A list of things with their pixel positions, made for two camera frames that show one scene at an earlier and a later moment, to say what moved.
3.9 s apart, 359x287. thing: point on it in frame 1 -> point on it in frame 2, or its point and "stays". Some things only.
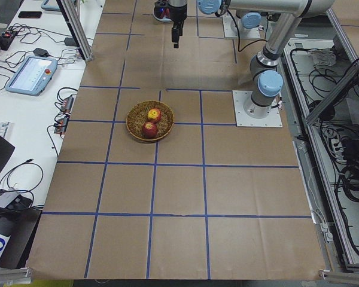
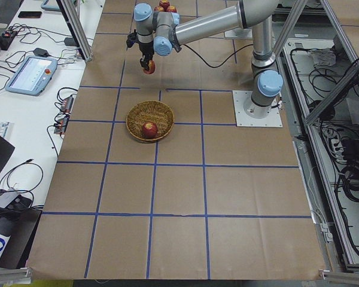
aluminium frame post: x=76 y=28 stays
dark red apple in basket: x=149 y=130 stays
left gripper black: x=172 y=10 -> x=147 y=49
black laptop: x=0 y=150 stays
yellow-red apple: x=154 y=115 -> x=152 y=67
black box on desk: x=21 y=226 stays
